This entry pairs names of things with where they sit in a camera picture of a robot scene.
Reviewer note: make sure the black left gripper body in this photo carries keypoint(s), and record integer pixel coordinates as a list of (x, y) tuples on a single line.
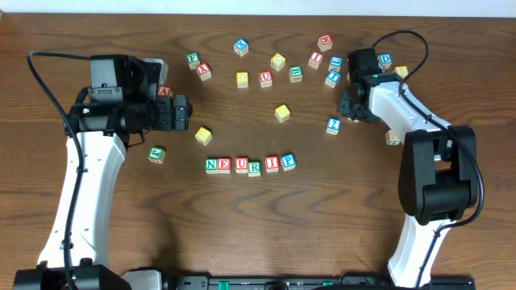
[(180, 114)]

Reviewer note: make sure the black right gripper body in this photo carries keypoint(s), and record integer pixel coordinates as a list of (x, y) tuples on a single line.
[(349, 106)]

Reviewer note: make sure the green N wooden block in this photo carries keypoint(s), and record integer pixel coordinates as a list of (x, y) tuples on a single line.
[(211, 166)]

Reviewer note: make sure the red E wooden block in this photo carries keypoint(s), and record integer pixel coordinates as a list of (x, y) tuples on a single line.
[(224, 165)]

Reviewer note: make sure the red u block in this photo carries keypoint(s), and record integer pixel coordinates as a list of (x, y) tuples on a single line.
[(242, 165), (266, 79)]

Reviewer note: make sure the blue P wooden block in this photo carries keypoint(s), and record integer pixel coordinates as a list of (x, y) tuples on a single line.
[(288, 162)]

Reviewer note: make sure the green R wooden block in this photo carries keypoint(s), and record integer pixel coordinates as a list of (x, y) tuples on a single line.
[(254, 168)]

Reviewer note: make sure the red i block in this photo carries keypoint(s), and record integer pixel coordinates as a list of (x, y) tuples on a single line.
[(272, 163), (315, 60)]

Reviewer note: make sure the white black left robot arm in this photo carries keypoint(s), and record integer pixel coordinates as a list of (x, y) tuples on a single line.
[(76, 253)]

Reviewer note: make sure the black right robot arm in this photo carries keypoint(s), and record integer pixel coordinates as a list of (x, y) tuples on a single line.
[(438, 177)]

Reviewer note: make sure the red A wooden block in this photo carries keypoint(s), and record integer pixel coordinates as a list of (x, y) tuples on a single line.
[(165, 91)]

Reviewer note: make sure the blue 2 wooden block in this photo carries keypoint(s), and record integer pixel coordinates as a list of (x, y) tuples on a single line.
[(333, 126)]

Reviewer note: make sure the blue T wooden block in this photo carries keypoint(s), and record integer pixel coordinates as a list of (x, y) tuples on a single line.
[(332, 78)]

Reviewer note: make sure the yellow G wooden block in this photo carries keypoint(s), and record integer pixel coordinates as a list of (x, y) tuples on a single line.
[(204, 136)]

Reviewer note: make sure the red X wooden block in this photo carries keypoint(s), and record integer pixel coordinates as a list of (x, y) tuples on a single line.
[(204, 72)]

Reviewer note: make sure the blue L wooden block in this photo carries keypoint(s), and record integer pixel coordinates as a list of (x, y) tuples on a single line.
[(335, 63)]

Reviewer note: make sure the green F wooden block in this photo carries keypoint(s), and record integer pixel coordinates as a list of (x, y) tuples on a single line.
[(193, 60)]

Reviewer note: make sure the green J wooden block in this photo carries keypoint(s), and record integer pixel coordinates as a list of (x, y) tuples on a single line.
[(156, 155)]

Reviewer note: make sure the blue D block upper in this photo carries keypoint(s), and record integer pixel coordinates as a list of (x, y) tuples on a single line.
[(385, 60)]

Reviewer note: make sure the yellow 8 wooden block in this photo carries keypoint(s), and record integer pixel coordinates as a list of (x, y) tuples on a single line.
[(401, 71)]

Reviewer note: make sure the green B wooden block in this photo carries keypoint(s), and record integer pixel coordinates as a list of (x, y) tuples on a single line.
[(295, 73)]

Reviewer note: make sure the red block far top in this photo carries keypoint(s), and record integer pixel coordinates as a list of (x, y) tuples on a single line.
[(325, 42)]

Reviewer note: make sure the yellow block left middle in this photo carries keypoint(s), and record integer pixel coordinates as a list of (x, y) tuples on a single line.
[(242, 79)]

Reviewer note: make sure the yellow Q wooden block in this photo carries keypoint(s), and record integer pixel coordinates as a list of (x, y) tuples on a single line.
[(282, 113)]

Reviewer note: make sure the blue X wooden block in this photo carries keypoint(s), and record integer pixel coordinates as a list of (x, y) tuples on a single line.
[(241, 47)]

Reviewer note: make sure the yellow block upper centre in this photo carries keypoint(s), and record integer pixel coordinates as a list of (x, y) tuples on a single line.
[(278, 62)]

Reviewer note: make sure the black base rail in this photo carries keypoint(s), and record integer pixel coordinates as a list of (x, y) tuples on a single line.
[(352, 281)]

